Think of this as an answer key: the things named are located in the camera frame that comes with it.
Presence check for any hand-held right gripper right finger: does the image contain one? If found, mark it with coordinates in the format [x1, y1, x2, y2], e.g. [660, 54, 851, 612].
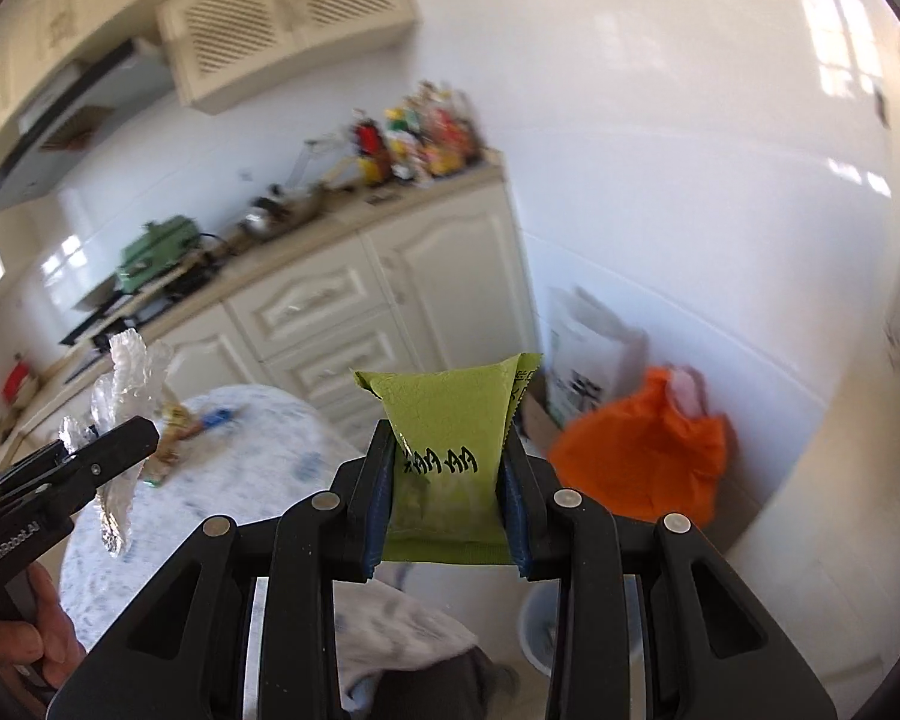
[495, 439, 837, 720]

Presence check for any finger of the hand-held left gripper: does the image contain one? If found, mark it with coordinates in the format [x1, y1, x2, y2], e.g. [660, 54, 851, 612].
[0, 441, 76, 496]
[0, 418, 160, 518]

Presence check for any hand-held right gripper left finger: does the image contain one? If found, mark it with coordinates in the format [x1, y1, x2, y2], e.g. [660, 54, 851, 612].
[45, 420, 398, 720]

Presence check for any clear plastic wrapper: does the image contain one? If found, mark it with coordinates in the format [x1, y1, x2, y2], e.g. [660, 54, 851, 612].
[58, 330, 175, 560]

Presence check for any pale waste bin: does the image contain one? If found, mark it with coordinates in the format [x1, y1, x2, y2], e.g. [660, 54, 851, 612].
[516, 577, 571, 680]

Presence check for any green snack packet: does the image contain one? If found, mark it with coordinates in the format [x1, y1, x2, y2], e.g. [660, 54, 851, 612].
[352, 352, 545, 567]

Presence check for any person's left hand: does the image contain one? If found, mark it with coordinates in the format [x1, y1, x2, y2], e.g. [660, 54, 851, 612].
[0, 564, 87, 689]

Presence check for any red box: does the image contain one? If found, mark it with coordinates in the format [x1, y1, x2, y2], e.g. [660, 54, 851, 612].
[4, 356, 35, 402]

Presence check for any black glass gas stove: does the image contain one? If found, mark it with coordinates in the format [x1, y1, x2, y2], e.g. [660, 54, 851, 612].
[60, 292, 188, 346]

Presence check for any blue floral white tablecloth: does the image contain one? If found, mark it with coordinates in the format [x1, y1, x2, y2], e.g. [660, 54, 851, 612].
[60, 384, 481, 710]

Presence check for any orange plastic bag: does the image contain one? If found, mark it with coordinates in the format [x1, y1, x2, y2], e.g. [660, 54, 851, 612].
[551, 367, 728, 526]

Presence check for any shallow cream drawer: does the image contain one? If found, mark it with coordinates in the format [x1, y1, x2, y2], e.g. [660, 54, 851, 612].
[266, 322, 413, 406]

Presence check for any white paper bag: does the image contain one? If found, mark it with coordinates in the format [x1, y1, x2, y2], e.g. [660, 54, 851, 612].
[544, 286, 650, 436]

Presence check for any green electric multi cooker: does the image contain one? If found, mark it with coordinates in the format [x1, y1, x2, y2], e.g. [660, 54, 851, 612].
[116, 216, 203, 293]

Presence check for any tall cream drawer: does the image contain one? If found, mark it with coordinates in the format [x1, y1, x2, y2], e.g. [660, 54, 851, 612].
[225, 262, 391, 361]

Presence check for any cream base cabinet unit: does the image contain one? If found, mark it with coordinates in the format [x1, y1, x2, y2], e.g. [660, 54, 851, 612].
[0, 157, 541, 466]

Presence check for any steel wok with lid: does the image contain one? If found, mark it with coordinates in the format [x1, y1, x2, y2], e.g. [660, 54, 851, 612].
[244, 187, 327, 241]

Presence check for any grey range hood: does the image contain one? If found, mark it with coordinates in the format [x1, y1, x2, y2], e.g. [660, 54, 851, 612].
[0, 37, 177, 218]

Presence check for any dark cooking oil bottle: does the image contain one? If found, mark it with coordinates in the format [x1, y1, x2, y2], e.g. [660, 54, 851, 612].
[352, 111, 391, 185]

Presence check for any cluster of condiment bottles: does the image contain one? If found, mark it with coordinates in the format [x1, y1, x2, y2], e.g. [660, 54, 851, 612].
[386, 82, 488, 181]

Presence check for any cream upper cabinet row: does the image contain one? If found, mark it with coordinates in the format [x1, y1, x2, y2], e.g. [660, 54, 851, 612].
[0, 0, 271, 188]

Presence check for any wide lattice door cabinet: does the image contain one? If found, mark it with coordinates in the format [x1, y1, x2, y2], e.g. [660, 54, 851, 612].
[156, 0, 421, 115]

